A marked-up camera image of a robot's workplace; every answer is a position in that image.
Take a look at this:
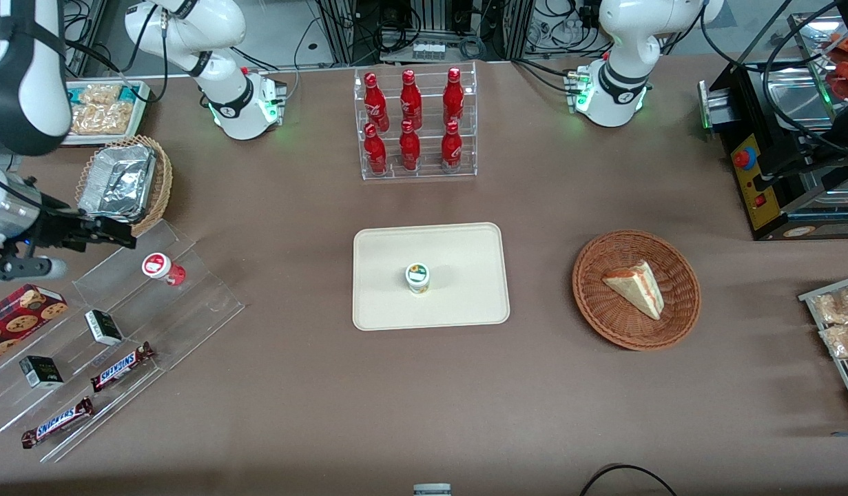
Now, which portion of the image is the clear peanut snack bag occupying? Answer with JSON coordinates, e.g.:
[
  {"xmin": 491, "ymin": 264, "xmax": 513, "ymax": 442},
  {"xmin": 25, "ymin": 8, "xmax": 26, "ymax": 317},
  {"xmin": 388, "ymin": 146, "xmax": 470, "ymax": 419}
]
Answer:
[
  {"xmin": 79, "ymin": 83, "xmax": 122, "ymax": 106},
  {"xmin": 67, "ymin": 102, "xmax": 133, "ymax": 136}
]

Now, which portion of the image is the red orange object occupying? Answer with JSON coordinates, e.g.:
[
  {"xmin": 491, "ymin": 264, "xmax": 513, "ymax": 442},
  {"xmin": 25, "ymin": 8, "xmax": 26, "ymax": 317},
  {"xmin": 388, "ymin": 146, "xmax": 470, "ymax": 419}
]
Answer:
[{"xmin": 827, "ymin": 33, "xmax": 848, "ymax": 101}]

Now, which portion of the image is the small dark green box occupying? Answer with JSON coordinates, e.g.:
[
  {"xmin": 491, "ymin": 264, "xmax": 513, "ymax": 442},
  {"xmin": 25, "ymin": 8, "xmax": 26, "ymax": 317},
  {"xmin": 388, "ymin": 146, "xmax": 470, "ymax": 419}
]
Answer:
[
  {"xmin": 19, "ymin": 355, "xmax": 65, "ymax": 389},
  {"xmin": 85, "ymin": 310, "xmax": 124, "ymax": 347}
]

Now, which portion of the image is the white snack bin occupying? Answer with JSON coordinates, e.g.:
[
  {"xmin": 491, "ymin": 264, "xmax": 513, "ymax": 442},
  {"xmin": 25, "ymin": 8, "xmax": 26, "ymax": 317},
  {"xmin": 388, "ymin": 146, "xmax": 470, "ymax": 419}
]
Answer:
[{"xmin": 60, "ymin": 80, "xmax": 152, "ymax": 148}]

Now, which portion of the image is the red cookie box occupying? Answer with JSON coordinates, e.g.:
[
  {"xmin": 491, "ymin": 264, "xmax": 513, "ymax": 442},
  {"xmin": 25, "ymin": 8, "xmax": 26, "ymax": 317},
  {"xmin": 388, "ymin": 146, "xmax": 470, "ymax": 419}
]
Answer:
[{"xmin": 0, "ymin": 284, "xmax": 70, "ymax": 366}]

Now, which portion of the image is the tan wicker basket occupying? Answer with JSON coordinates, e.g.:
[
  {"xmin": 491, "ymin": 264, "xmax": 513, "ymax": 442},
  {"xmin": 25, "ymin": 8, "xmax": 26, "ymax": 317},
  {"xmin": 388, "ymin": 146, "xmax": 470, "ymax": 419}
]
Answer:
[{"xmin": 76, "ymin": 135, "xmax": 174, "ymax": 238}]

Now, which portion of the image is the green lid yogurt cup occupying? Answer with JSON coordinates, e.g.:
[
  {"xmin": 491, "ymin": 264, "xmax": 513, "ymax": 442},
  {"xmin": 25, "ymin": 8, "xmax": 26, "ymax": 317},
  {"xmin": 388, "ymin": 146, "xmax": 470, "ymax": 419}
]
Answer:
[{"xmin": 405, "ymin": 262, "xmax": 432, "ymax": 296}]

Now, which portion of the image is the cream plastic tray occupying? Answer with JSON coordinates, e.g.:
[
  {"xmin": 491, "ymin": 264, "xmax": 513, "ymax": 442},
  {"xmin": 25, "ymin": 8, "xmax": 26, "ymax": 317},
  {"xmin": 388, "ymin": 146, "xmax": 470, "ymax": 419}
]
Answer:
[{"xmin": 353, "ymin": 222, "xmax": 511, "ymax": 331}]

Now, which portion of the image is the black steel kitchen machine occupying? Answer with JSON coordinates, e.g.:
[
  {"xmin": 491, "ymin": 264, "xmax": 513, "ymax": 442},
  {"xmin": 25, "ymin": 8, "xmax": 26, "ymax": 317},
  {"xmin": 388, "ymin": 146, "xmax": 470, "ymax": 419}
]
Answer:
[{"xmin": 698, "ymin": 12, "xmax": 848, "ymax": 241}]

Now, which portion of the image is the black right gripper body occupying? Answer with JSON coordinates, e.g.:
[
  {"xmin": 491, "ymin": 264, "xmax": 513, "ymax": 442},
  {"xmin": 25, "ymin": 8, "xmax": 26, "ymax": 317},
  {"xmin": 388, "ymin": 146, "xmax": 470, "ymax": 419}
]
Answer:
[{"xmin": 25, "ymin": 195, "xmax": 88, "ymax": 251}]

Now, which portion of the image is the brown round wicker basket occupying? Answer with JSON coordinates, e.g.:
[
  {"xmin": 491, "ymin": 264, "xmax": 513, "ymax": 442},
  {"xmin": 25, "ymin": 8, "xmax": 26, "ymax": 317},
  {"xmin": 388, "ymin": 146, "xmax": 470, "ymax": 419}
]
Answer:
[{"xmin": 572, "ymin": 229, "xmax": 702, "ymax": 352}]

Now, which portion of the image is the snickers chocolate bar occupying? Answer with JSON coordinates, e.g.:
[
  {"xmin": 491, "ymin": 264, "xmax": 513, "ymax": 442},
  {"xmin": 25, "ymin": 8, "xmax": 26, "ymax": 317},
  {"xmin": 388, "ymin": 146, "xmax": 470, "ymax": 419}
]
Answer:
[
  {"xmin": 90, "ymin": 342, "xmax": 156, "ymax": 393},
  {"xmin": 21, "ymin": 397, "xmax": 94, "ymax": 450}
]

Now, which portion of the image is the clear acrylic stepped stand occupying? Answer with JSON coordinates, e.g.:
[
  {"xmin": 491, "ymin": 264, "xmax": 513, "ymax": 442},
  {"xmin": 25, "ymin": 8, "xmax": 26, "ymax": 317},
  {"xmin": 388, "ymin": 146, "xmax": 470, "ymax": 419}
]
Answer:
[{"xmin": 0, "ymin": 219, "xmax": 246, "ymax": 464}]

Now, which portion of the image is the triangle sandwich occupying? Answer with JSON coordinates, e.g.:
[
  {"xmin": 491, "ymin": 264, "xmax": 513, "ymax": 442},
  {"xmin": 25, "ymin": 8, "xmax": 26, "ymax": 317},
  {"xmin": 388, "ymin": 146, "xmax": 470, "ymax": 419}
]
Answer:
[{"xmin": 601, "ymin": 260, "xmax": 665, "ymax": 321}]

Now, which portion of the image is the clear nut snack bag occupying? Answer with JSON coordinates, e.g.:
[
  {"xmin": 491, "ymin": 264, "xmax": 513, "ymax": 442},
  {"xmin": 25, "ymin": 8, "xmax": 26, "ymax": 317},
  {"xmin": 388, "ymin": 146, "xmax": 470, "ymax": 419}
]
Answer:
[
  {"xmin": 811, "ymin": 285, "xmax": 848, "ymax": 325},
  {"xmin": 819, "ymin": 322, "xmax": 848, "ymax": 360}
]

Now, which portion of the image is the aluminium foil container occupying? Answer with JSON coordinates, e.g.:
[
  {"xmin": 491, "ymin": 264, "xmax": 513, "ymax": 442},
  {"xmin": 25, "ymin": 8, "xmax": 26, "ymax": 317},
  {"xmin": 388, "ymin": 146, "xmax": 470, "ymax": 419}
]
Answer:
[{"xmin": 77, "ymin": 145, "xmax": 156, "ymax": 223}]

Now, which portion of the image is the red cola bottle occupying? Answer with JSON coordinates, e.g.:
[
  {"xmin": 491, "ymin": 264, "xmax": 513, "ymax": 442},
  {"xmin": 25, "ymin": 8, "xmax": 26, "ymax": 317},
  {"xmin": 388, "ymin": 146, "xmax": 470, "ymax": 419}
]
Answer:
[
  {"xmin": 441, "ymin": 120, "xmax": 463, "ymax": 172},
  {"xmin": 364, "ymin": 72, "xmax": 390, "ymax": 132},
  {"xmin": 443, "ymin": 67, "xmax": 465, "ymax": 127},
  {"xmin": 399, "ymin": 120, "xmax": 422, "ymax": 172},
  {"xmin": 400, "ymin": 69, "xmax": 423, "ymax": 130},
  {"xmin": 363, "ymin": 123, "xmax": 389, "ymax": 175}
]

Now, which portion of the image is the aluminium frame rack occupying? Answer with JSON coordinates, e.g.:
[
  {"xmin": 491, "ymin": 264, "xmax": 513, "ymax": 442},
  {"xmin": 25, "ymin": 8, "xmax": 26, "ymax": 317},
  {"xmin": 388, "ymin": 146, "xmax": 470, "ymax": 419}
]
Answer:
[{"xmin": 319, "ymin": 0, "xmax": 536, "ymax": 64}]

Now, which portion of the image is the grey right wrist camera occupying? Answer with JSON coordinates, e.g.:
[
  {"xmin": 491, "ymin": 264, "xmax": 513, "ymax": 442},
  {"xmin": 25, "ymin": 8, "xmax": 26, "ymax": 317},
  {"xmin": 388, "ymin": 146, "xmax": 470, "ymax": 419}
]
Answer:
[{"xmin": 0, "ymin": 256, "xmax": 68, "ymax": 282}]

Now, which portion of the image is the clear acrylic bottle rack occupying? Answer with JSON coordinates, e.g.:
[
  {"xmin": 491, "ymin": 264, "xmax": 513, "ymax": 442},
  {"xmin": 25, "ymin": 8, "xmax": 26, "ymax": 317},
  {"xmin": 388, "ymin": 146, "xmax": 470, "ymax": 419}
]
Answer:
[{"xmin": 353, "ymin": 61, "xmax": 478, "ymax": 182}]

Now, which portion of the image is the grey wire rack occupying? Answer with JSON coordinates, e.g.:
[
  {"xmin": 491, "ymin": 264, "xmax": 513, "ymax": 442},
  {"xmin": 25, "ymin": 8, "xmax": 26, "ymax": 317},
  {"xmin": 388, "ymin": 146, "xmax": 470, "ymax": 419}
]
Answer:
[{"xmin": 798, "ymin": 274, "xmax": 848, "ymax": 422}]

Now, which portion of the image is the black cable loop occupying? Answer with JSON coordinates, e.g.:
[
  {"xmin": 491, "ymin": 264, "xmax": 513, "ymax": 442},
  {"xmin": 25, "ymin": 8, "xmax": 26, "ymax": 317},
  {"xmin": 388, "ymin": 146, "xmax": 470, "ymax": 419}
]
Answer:
[{"xmin": 579, "ymin": 464, "xmax": 679, "ymax": 496}]

